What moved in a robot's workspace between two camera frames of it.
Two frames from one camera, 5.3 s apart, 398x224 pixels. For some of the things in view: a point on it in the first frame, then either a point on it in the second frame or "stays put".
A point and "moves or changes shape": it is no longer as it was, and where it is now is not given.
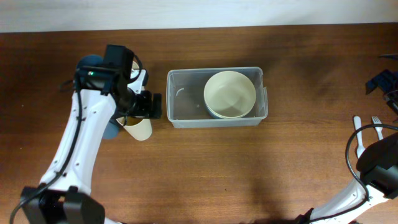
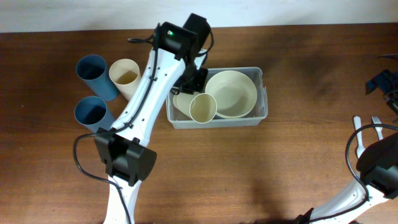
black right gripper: (384, 81) stays put
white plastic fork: (379, 129) stays put
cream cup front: (140, 127) moves or changes shape
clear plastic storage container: (216, 97) stays put
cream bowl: (229, 94) stays put
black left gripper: (146, 110) → (199, 86)
